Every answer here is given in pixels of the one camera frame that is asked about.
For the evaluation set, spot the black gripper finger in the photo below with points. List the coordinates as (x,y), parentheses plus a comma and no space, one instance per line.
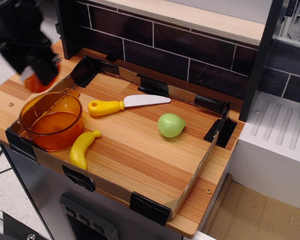
(19,63)
(46,67)

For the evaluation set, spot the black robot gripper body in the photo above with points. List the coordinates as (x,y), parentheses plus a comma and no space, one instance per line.
(29,44)

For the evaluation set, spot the salmon sushi toy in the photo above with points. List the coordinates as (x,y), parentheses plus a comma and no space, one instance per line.
(32,82)

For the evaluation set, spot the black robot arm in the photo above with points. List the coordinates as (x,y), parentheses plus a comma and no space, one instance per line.
(19,18)

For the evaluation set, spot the orange transparent plastic pot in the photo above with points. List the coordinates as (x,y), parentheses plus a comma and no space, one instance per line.
(53,120)

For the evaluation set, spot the yellow toy banana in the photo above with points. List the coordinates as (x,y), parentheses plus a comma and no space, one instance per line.
(79,147)

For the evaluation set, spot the green toy pear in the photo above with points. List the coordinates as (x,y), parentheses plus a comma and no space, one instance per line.
(170,125)

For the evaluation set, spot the grey toy oven front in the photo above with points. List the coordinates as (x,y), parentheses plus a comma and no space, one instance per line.
(86,224)

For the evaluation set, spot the white toy sink drainboard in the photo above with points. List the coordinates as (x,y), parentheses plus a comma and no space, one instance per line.
(266,158)

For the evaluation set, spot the yellow handled toy knife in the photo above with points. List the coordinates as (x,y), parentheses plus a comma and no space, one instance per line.
(101,108)

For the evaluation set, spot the dark grey shelf post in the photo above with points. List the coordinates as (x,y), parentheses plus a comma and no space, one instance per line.
(270,34)

